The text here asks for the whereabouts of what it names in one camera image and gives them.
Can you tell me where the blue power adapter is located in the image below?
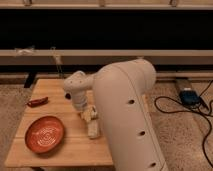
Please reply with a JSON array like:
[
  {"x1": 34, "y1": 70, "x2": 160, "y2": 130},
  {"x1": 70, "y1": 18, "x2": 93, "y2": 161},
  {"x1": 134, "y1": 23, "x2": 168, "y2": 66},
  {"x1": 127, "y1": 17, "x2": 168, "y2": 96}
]
[{"x1": 179, "y1": 88, "x2": 200, "y2": 106}]

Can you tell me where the small white bottle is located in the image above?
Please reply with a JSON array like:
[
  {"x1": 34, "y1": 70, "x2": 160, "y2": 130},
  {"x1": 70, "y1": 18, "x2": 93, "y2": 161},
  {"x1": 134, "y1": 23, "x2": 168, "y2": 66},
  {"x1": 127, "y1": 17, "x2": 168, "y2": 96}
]
[{"x1": 88, "y1": 120, "x2": 100, "y2": 139}]

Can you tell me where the long wooden shelf rail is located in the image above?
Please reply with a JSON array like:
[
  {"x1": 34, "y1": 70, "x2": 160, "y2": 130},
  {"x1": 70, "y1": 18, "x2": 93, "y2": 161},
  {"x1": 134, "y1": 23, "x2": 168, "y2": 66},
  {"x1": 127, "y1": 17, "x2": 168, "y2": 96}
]
[{"x1": 0, "y1": 49, "x2": 213, "y2": 66}]

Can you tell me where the orange ribbed plate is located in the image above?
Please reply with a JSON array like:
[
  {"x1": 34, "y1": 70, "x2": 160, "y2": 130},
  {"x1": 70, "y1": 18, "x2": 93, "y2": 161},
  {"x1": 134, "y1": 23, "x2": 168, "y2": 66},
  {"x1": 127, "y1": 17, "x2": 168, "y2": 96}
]
[{"x1": 25, "y1": 116, "x2": 65, "y2": 154}]

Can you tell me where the wooden table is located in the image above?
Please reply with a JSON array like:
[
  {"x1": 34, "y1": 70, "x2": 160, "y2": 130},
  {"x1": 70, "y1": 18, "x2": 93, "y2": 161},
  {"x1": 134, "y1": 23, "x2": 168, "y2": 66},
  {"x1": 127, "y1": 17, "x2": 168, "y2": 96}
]
[{"x1": 5, "y1": 79, "x2": 113, "y2": 167}]

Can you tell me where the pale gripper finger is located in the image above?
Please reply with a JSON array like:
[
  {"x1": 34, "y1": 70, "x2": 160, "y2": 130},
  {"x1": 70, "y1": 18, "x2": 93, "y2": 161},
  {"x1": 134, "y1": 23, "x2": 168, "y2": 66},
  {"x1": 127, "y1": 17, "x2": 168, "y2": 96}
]
[{"x1": 80, "y1": 106, "x2": 98, "y2": 122}]

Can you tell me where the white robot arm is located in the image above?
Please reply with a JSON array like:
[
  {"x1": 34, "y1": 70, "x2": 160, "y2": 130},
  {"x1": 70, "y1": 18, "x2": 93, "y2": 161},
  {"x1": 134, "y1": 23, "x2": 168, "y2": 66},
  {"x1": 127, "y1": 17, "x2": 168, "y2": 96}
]
[{"x1": 63, "y1": 59, "x2": 168, "y2": 171}]

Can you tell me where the red chili pepper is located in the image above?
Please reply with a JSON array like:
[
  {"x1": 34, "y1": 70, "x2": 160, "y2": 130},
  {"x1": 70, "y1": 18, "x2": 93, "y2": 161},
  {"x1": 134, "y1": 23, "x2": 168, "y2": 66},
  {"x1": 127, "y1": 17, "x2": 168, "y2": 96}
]
[{"x1": 27, "y1": 97, "x2": 48, "y2": 108}]

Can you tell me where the black floor cable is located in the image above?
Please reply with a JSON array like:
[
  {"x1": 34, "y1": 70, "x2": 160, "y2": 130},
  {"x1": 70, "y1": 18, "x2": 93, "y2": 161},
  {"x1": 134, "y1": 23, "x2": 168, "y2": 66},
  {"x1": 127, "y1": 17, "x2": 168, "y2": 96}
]
[{"x1": 153, "y1": 79, "x2": 213, "y2": 169}]

